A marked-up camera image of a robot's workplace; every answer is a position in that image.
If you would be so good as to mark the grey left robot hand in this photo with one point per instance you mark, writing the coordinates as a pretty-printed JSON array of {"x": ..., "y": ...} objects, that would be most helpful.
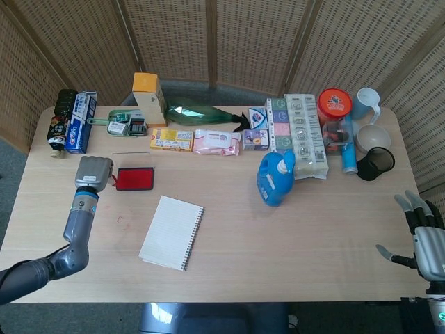
[{"x": 92, "y": 172}]

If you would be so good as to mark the grey black right robot hand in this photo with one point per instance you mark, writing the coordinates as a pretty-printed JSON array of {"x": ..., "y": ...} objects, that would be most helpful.
[{"x": 429, "y": 247}]

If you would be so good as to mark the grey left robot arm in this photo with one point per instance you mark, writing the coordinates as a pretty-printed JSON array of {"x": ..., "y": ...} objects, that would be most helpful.
[{"x": 74, "y": 229}]

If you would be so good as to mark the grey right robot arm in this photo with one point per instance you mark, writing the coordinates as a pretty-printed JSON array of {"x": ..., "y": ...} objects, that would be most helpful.
[{"x": 438, "y": 309}]

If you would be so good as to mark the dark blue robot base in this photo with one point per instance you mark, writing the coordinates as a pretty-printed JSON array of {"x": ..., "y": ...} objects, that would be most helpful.
[{"x": 208, "y": 318}]

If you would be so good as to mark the white lined spiral notebook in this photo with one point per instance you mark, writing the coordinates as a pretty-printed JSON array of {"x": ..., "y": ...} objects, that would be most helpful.
[{"x": 172, "y": 233}]

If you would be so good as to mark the red ink pad clear lid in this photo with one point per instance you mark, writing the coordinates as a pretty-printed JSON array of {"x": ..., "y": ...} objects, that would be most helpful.
[{"x": 135, "y": 179}]

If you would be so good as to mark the blue toothpaste box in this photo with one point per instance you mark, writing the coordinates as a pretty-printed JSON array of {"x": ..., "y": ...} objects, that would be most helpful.
[{"x": 80, "y": 125}]

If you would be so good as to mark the small white green box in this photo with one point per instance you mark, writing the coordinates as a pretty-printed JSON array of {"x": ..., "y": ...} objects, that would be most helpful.
[{"x": 117, "y": 128}]

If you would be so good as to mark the dark drink bottle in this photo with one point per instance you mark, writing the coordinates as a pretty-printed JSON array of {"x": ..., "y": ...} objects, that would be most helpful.
[{"x": 59, "y": 121}]

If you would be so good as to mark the green white card packet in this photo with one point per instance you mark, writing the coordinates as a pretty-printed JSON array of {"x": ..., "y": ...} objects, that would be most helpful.
[{"x": 121, "y": 117}]

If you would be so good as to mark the yellow flat cardboard box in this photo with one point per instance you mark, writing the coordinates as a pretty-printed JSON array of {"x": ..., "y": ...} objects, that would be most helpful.
[{"x": 170, "y": 140}]

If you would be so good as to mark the tall cream yellow carton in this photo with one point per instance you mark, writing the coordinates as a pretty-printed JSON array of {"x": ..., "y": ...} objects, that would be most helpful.
[{"x": 149, "y": 101}]

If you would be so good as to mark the black mesh pen cup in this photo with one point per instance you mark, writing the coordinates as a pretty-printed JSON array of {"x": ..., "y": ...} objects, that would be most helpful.
[{"x": 377, "y": 163}]

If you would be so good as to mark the green plastic spray bottle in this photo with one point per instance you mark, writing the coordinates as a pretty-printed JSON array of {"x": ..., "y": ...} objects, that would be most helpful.
[{"x": 194, "y": 115}]

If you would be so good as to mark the beige bowl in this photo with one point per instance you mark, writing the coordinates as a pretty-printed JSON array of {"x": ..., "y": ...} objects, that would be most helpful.
[{"x": 373, "y": 137}]

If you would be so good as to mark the blue cylindrical tube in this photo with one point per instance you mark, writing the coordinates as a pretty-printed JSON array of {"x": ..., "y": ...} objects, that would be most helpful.
[{"x": 348, "y": 153}]

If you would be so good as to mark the pink wet wipes pack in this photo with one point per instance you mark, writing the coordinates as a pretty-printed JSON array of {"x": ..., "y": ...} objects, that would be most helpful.
[{"x": 215, "y": 142}]

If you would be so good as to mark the clear plastic snack box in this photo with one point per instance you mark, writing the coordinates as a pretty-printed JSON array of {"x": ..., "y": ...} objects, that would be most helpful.
[{"x": 332, "y": 137}]

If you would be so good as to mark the light blue mug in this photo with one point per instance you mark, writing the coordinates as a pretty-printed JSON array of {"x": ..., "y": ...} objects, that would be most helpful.
[{"x": 365, "y": 102}]

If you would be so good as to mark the clear pack of white noodles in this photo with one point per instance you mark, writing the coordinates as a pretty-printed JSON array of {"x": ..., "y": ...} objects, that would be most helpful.
[{"x": 307, "y": 139}]

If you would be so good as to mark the purple soap box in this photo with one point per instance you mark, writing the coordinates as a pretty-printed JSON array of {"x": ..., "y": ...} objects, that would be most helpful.
[{"x": 255, "y": 140}]

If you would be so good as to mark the blue detergent pump bottle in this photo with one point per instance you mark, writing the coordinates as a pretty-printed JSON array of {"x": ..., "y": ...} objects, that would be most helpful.
[{"x": 274, "y": 184}]

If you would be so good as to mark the jar with orange lid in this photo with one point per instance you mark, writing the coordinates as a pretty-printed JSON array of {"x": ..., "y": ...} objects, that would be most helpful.
[{"x": 334, "y": 102}]

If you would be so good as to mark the white blue soap box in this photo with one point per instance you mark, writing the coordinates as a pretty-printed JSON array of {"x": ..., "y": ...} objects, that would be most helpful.
[{"x": 258, "y": 118}]

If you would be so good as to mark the multicolour tissue pack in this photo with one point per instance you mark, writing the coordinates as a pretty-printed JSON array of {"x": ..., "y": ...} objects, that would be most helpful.
[{"x": 280, "y": 125}]

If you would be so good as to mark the woven wooden folding screen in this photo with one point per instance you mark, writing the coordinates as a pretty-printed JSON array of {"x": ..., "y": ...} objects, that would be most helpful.
[{"x": 243, "y": 41}]

